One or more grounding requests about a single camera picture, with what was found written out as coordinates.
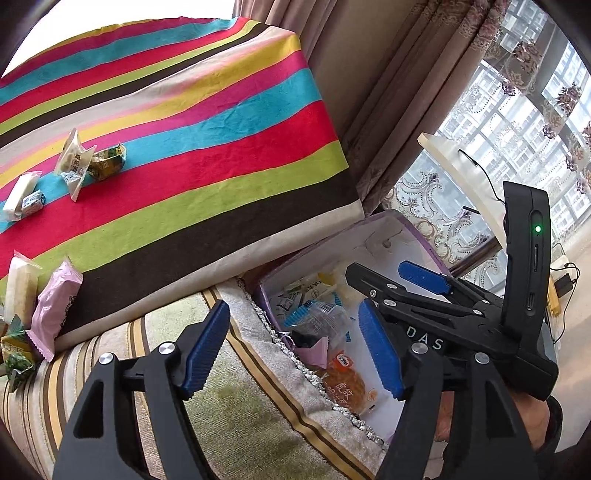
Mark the orange clear bread packet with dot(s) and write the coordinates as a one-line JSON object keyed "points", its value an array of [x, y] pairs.
{"points": [[346, 383]]}

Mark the white rice cracker packet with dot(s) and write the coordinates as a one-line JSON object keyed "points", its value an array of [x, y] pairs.
{"points": [[22, 290]]}

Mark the white round table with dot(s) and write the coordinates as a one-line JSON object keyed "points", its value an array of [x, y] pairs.
{"points": [[475, 184]]}

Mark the patterned lace curtain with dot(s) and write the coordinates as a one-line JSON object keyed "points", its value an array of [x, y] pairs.
{"points": [[531, 92]]}

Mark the brown curtain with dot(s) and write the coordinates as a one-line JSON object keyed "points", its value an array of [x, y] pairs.
{"points": [[369, 92]]}

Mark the striped sofa cushion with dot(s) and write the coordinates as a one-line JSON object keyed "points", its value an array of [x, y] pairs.
{"points": [[240, 415]]}

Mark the cream pastry packet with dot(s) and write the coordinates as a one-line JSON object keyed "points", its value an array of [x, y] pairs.
{"points": [[295, 300]]}

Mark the person's right hand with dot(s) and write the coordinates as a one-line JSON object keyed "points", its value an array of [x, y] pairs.
{"points": [[528, 415]]}

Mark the clear plastic packet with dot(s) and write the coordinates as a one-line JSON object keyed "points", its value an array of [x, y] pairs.
{"points": [[323, 318]]}

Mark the white storage box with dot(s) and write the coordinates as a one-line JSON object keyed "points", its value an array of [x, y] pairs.
{"points": [[332, 258]]}

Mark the striped colourful tablecloth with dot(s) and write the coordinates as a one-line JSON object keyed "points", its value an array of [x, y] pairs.
{"points": [[207, 161]]}

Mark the blue white small packet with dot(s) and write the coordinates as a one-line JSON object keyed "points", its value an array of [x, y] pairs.
{"points": [[34, 202]]}

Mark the dark grey snack packet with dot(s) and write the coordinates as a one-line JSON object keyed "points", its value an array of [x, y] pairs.
{"points": [[302, 337]]}

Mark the pink snack packet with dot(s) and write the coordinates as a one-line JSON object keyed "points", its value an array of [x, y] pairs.
{"points": [[55, 309], [316, 353]]}

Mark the person's right forearm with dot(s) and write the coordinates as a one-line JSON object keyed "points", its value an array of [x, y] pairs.
{"points": [[553, 434]]}

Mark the white printed snack packet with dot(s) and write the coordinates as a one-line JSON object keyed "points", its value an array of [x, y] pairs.
{"points": [[71, 164]]}

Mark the black power adapter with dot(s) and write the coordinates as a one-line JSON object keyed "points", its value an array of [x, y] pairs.
{"points": [[564, 286]]}

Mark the green pea packet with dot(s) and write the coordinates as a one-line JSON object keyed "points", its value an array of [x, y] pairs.
{"points": [[17, 369]]}

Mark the white bar packet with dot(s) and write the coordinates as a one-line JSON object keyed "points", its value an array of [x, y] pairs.
{"points": [[21, 196]]}

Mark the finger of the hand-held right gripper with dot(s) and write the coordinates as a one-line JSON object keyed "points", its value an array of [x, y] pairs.
{"points": [[392, 297], [422, 274]]}

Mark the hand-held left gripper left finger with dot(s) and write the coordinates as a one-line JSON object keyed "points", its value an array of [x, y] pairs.
{"points": [[203, 350]]}

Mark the green yellow small packet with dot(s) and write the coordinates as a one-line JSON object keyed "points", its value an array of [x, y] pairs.
{"points": [[16, 337], [107, 162]]}

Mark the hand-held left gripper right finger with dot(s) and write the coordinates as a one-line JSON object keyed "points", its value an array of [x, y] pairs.
{"points": [[381, 350]]}

